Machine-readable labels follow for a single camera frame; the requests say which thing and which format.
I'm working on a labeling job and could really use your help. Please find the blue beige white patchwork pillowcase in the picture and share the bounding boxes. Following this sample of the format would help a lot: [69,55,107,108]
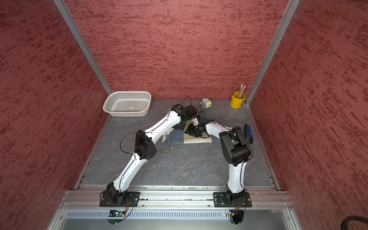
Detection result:
[161,121,213,144]

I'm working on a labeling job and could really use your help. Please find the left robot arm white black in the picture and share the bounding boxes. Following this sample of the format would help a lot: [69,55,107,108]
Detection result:
[101,104,196,207]

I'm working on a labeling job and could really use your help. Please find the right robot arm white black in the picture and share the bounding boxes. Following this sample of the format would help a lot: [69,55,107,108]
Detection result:
[185,120,253,206]

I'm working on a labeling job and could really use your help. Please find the green pencil sharpener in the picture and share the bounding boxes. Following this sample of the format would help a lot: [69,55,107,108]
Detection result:
[200,98,212,110]

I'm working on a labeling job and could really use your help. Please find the yellow cup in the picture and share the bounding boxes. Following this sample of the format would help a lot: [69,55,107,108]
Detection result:
[230,91,246,109]

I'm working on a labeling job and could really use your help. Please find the pencils in yellow cup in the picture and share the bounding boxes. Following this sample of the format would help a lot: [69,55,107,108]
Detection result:
[237,84,246,99]

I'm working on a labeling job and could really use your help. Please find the white perforated plastic basket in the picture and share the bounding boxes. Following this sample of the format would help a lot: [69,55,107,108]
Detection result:
[103,91,152,117]

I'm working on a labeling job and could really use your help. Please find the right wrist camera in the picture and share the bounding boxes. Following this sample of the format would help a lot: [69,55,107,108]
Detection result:
[193,111,209,126]

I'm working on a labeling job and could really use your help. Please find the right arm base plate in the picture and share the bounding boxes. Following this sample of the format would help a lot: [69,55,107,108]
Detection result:
[213,191,253,208]

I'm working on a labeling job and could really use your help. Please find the right controller board with wires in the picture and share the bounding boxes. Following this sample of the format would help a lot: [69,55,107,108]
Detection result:
[230,210,244,225]

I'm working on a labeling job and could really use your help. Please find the controller board with wires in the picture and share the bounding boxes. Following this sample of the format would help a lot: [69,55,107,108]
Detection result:
[230,210,244,225]
[107,210,130,225]

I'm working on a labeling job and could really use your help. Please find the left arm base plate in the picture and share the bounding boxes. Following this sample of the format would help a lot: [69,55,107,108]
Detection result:
[99,191,141,208]

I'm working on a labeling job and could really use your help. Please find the left controller board with wires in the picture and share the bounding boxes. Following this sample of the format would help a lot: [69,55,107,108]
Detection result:
[107,210,130,225]

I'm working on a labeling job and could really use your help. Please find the aluminium front rail frame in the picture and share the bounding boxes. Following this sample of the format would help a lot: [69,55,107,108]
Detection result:
[48,185,301,230]

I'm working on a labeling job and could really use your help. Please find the left aluminium corner post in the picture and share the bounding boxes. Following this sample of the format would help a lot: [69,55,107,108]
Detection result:
[53,0,113,94]

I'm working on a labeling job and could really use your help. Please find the aluminium corner post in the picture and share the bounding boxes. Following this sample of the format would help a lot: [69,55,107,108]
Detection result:
[53,0,113,94]
[245,0,300,107]

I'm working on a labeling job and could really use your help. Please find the right aluminium corner post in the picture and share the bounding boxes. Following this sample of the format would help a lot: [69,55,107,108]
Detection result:
[245,0,300,107]

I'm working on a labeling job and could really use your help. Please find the black cable loop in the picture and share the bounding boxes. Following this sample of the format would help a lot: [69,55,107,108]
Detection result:
[340,215,368,230]

